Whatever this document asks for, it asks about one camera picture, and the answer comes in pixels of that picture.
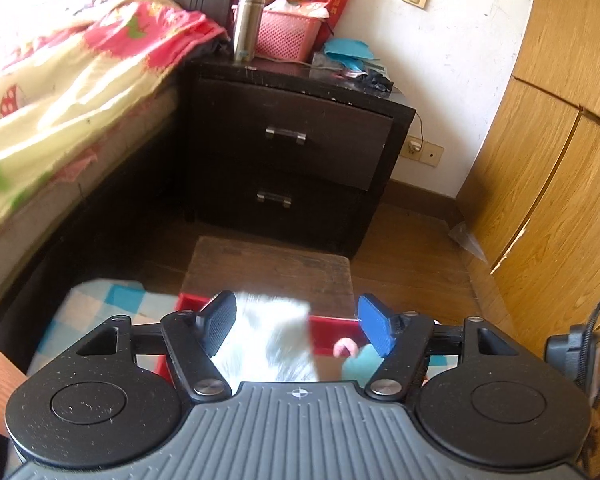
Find pink knitted cloth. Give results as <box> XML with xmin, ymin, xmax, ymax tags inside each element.
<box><xmin>332</xmin><ymin>337</ymin><xmax>365</xmax><ymax>359</ymax></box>

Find white green terry towel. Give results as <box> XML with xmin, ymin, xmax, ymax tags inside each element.
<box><xmin>212</xmin><ymin>292</ymin><xmax>318</xmax><ymax>392</ymax></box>

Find red cardboard box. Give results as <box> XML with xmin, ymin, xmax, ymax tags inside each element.
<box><xmin>154</xmin><ymin>291</ymin><xmax>382</xmax><ymax>386</ymax></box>

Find small wooden stool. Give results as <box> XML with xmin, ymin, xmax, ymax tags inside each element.
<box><xmin>181</xmin><ymin>236</ymin><xmax>355</xmax><ymax>318</ymax></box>

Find blue white checkered tablecloth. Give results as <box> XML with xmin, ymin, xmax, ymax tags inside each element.
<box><xmin>28</xmin><ymin>278</ymin><xmax>178</xmax><ymax>375</ymax></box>

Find wooden wardrobe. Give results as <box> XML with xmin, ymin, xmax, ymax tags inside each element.
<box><xmin>454</xmin><ymin>0</ymin><xmax>600</xmax><ymax>411</ymax></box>

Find dark wooden nightstand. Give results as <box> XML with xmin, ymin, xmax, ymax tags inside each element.
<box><xmin>178</xmin><ymin>58</ymin><xmax>416</xmax><ymax>257</ymax></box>

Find blue items on nightstand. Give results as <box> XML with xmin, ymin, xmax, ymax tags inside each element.
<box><xmin>311</xmin><ymin>38</ymin><xmax>393</xmax><ymax>94</ymax></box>

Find floral bed blanket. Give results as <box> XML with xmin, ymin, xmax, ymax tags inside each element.
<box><xmin>0</xmin><ymin>0</ymin><xmax>226</xmax><ymax>225</ymax></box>

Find pink plastic basket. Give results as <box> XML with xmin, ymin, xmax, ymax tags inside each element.
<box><xmin>254</xmin><ymin>11</ymin><xmax>323</xmax><ymax>63</ymax></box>

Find steel thermos flask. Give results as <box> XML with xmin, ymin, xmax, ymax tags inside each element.
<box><xmin>233</xmin><ymin>0</ymin><xmax>266</xmax><ymax>63</ymax></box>

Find wall power outlet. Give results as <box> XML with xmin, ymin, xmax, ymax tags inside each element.
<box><xmin>400</xmin><ymin>136</ymin><xmax>444</xmax><ymax>168</ymax></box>

